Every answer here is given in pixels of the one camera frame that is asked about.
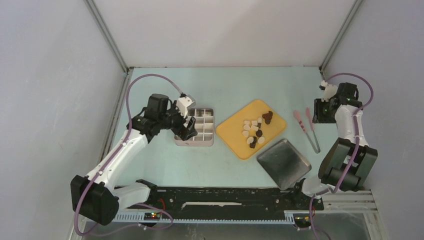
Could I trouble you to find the silver metal box lid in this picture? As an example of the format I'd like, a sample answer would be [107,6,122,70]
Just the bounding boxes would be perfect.
[256,138,312,190]

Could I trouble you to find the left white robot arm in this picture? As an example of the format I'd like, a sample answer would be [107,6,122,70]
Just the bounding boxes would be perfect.
[70,93,198,226]

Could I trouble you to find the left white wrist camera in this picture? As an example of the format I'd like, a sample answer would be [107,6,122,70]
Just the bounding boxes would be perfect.
[176,94,196,118]

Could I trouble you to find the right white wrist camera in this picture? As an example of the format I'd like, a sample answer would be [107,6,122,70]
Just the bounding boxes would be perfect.
[319,80,338,102]

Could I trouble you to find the yellow plastic tray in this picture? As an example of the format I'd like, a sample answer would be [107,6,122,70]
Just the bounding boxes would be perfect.
[215,99,287,161]

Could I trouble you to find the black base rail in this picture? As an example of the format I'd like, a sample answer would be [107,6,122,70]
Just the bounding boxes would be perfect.
[138,179,324,222]

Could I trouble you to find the white compartment chocolate box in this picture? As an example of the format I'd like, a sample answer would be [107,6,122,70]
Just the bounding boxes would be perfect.
[174,107,215,147]

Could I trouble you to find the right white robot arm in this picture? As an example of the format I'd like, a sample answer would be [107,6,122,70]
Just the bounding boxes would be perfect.
[290,81,378,209]

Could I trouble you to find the pink handled metal tongs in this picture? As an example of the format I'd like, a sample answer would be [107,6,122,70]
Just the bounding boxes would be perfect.
[292,107,322,155]

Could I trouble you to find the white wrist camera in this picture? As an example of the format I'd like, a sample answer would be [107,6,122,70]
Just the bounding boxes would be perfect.
[319,80,338,102]
[176,94,196,118]

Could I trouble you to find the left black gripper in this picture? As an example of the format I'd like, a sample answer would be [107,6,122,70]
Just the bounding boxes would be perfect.
[158,101,197,141]

